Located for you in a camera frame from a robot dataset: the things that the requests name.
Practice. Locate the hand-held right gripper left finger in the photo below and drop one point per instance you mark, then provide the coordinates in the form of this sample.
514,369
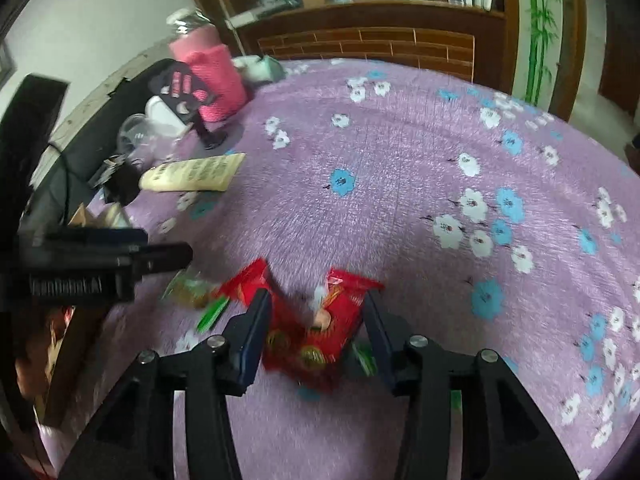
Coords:
257,330

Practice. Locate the clear green-edged candy packet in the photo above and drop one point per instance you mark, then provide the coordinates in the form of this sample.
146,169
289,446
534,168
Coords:
187,287

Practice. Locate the clear plastic cup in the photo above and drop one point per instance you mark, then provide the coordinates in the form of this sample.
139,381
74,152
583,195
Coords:
132,132

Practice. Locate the brown wooden door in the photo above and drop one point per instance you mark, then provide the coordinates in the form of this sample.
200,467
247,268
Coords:
620,60

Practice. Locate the red snack packet yellow mark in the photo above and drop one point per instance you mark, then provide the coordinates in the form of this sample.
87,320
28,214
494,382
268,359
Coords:
340,310

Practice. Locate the cardboard box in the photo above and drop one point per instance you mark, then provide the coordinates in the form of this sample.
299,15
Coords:
75,360

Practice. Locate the white plastic container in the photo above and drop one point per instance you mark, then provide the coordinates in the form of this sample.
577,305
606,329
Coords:
160,112

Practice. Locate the purple floral tablecloth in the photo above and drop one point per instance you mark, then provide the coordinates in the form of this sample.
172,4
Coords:
400,185

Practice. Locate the pale green cup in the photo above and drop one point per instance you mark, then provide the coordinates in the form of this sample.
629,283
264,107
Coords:
260,67

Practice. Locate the wooden cabinet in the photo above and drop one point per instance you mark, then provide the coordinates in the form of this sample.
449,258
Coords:
400,25

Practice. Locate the small black object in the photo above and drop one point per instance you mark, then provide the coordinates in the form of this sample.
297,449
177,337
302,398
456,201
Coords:
122,182

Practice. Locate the black bag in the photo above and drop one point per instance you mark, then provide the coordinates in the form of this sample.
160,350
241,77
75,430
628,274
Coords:
130,90

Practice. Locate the green white-print snack packet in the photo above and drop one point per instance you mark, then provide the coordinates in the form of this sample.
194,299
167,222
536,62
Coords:
215,312

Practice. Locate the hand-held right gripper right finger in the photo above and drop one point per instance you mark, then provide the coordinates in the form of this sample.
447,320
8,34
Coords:
375,335

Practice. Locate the person's left hand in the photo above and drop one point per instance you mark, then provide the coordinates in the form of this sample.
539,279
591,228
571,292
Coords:
35,360

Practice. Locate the green bamboo wall decal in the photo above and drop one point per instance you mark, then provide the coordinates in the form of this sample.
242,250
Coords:
540,20

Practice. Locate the cream squeeze tube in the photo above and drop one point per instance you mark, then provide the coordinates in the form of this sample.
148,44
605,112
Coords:
195,172

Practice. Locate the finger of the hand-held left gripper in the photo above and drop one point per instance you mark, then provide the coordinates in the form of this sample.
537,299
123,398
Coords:
100,236
160,257

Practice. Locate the jar with pink knit cover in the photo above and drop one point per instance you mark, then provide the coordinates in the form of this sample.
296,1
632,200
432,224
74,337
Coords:
215,70

